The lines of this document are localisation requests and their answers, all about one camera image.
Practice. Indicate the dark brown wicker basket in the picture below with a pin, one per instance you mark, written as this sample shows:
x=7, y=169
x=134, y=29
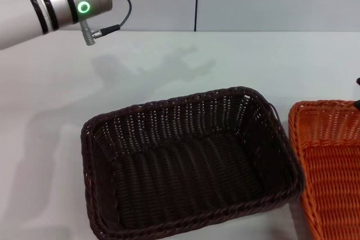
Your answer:
x=191, y=172

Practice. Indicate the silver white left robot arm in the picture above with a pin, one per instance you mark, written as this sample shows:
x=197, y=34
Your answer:
x=56, y=1

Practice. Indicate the orange wicker basket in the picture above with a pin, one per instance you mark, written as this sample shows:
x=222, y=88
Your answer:
x=332, y=172

